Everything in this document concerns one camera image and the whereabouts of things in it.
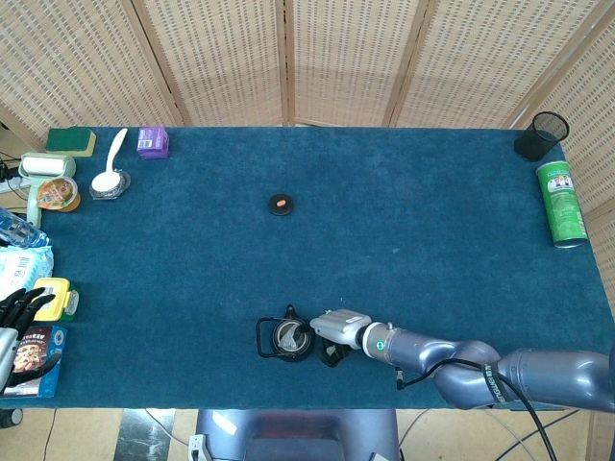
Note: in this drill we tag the bamboo folding screen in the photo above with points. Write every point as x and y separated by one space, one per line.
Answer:
336 57

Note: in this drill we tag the purple box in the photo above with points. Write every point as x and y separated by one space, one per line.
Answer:
153 143

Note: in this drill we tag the green chips can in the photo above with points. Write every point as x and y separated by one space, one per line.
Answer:
562 206

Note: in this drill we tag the white plastic spoon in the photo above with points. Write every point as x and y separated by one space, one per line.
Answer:
106 180

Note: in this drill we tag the white power strip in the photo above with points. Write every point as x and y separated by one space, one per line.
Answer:
10 183

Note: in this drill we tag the black mesh pen holder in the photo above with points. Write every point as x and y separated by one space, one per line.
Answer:
540 139

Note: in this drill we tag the white wet wipes pack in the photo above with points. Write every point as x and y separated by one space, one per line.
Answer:
21 271

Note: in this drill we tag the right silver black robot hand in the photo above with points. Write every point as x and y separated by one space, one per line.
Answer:
343 326

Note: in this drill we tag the black teapot lid orange knob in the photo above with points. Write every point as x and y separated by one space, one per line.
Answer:
281 204

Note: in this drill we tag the grey robot torso base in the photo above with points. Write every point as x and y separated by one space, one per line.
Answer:
298 434

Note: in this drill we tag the blue cookie box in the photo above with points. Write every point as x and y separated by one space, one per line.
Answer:
41 346

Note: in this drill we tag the pale green lint roller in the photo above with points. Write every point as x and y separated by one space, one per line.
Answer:
44 165

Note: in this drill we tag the clear plastic water bottle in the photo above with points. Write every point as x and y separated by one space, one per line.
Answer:
19 233

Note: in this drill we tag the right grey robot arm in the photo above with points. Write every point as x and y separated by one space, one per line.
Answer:
480 365

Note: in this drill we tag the blue table cloth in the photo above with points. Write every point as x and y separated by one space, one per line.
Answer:
192 264

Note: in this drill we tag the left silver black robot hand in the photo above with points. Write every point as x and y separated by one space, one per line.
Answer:
7 350

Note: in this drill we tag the small patterned dish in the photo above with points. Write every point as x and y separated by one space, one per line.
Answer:
123 185

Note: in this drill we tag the green yellow sponge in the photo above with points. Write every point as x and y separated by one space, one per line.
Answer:
67 139

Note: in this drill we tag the orange sealed snack cup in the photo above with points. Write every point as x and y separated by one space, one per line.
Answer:
58 192

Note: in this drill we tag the yellow green lidded box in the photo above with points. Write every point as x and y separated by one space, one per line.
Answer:
60 293

